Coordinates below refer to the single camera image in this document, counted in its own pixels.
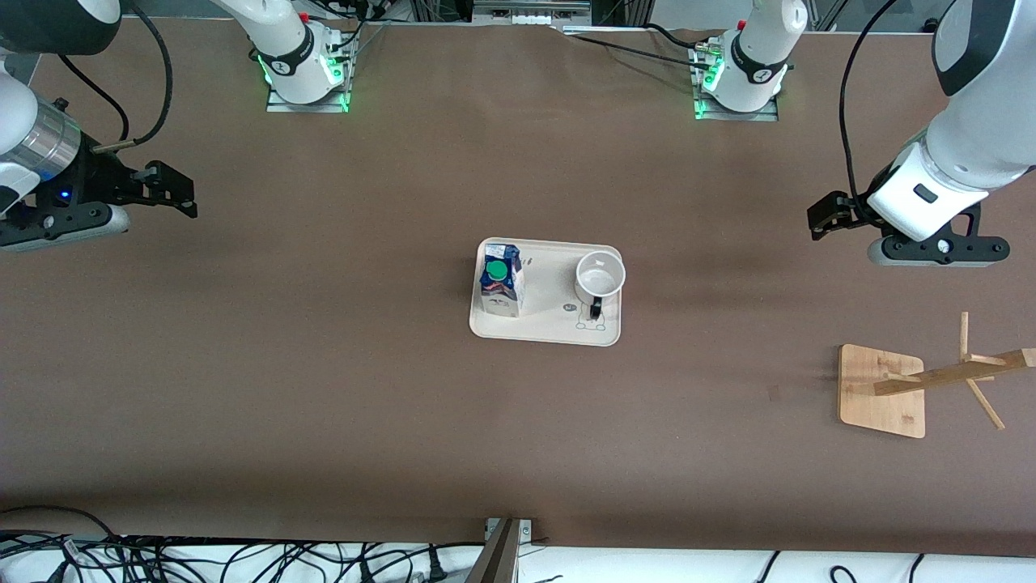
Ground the white cup black handle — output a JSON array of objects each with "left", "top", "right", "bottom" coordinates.
[{"left": 575, "top": 250, "right": 627, "bottom": 319}]

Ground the blue milk carton green cap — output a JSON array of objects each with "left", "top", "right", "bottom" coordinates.
[{"left": 478, "top": 246, "right": 526, "bottom": 318}]

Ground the wooden cup hanging rack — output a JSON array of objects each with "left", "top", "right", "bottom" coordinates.
[{"left": 838, "top": 311, "right": 1036, "bottom": 440}]

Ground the cream tray with rabbit print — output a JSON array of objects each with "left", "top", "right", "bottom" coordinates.
[{"left": 469, "top": 236, "right": 624, "bottom": 348}]

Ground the white power strip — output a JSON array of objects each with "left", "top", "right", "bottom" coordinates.
[{"left": 473, "top": 0, "right": 592, "bottom": 22}]

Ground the short black right arm cable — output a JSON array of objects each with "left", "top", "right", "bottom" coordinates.
[{"left": 55, "top": 52, "right": 133, "bottom": 145}]

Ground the long black right arm cable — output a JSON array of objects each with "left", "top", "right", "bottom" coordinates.
[{"left": 91, "top": 0, "right": 176, "bottom": 155}]

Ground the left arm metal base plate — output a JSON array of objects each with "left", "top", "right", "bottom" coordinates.
[{"left": 693, "top": 96, "right": 780, "bottom": 123}]

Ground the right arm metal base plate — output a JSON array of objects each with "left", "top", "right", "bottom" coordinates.
[{"left": 265, "top": 85, "right": 352, "bottom": 113}]

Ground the black cable on table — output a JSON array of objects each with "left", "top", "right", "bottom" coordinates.
[{"left": 558, "top": 23, "right": 717, "bottom": 74}]

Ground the thick black floor cable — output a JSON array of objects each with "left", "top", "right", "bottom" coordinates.
[{"left": 0, "top": 504, "right": 130, "bottom": 548}]

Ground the small metal pole bracket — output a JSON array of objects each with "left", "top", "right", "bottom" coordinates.
[{"left": 483, "top": 517, "right": 534, "bottom": 541}]

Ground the dark camera support pole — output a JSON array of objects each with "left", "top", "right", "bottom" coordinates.
[{"left": 465, "top": 518, "right": 520, "bottom": 583}]

